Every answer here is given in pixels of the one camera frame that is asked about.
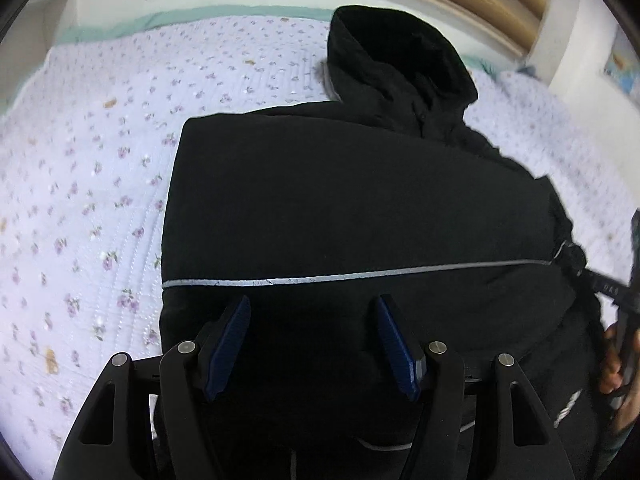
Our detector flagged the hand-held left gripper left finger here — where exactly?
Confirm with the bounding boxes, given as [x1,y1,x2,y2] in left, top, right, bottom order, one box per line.
[52,295,252,480]

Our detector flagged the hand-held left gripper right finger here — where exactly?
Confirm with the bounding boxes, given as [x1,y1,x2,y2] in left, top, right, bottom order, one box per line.
[369,295,575,480]

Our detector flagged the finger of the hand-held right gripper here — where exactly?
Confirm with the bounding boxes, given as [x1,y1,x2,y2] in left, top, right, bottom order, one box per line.
[580,269,632,307]

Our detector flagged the black hooded jacket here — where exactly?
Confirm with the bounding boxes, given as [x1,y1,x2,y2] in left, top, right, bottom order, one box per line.
[152,5,603,480]

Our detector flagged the person's right hand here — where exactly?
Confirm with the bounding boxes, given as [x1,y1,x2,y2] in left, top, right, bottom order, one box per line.
[597,321,640,433]

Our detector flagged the floral quilted bedspread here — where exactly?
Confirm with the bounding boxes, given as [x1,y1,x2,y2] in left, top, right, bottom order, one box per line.
[0,9,637,480]

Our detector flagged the wall poster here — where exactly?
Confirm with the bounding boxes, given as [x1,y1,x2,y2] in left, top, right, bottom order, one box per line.
[602,27,640,96]

